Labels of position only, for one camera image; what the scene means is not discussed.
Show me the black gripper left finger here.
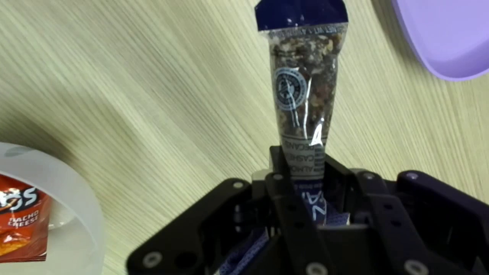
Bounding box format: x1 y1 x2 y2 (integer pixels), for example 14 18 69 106
126 147 329 275

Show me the translucent white plastic bowl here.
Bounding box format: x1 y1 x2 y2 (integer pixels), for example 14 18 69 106
0 142 104 275

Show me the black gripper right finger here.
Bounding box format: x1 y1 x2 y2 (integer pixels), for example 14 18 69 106
325 158 489 275

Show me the orange Doritos chip packet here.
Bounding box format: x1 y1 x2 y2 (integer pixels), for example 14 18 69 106
0 176 52 263

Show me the purple plastic plate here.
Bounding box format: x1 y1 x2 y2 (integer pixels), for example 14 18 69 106
392 0 489 83

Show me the dark blue nut bar packet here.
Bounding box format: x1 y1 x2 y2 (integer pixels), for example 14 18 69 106
213 0 354 275

